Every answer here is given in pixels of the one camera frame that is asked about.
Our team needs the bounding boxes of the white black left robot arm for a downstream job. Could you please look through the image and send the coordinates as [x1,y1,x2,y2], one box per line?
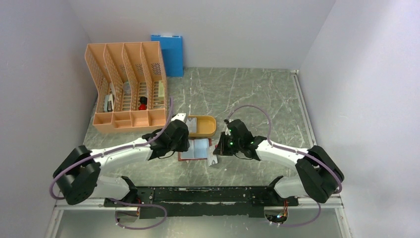
[53,117,189,206]

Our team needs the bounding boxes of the blue plastic box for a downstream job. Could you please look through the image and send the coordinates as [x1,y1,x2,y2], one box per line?
[151,35,184,77]

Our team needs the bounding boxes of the credit cards stack in tray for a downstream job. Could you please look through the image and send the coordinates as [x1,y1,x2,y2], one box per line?
[186,117,197,133]

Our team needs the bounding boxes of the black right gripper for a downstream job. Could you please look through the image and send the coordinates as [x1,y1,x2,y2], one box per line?
[213,131,243,156]

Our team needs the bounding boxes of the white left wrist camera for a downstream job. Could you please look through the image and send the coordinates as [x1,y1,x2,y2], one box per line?
[171,113,187,122]

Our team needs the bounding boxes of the yellow oval tray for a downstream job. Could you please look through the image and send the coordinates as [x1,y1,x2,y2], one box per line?
[187,116,217,138]

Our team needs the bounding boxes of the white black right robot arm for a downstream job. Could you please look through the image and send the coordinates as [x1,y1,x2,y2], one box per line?
[213,119,345,205]

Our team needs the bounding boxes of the red leather card holder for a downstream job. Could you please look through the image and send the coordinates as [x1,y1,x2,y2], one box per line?
[178,138,213,161]

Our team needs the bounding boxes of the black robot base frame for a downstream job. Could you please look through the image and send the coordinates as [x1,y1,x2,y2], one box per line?
[103,186,298,219]

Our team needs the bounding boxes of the white stapler in organizer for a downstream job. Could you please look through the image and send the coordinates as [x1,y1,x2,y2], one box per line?
[103,93,114,113]

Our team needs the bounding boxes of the orange plastic file organizer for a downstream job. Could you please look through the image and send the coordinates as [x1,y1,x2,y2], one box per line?
[85,41,169,133]

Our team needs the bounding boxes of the silver VIP credit card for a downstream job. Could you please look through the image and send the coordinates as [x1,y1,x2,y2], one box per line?
[207,145,218,167]

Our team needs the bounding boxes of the black red item in organizer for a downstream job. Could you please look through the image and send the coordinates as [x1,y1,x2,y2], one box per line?
[138,96,148,111]

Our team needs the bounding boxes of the beige eraser block in organizer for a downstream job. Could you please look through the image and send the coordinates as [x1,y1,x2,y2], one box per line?
[158,80,165,101]

